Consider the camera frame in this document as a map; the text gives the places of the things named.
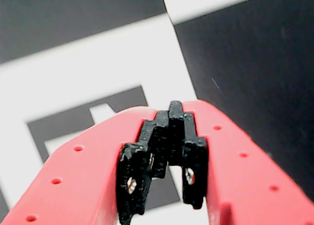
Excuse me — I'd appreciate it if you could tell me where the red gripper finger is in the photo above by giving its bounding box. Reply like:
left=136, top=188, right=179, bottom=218
left=169, top=99, right=314, bottom=225
left=0, top=105, right=170, bottom=225

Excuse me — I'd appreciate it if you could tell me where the black white marker checkerboard mat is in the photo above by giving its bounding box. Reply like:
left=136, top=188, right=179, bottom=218
left=0, top=0, right=314, bottom=225

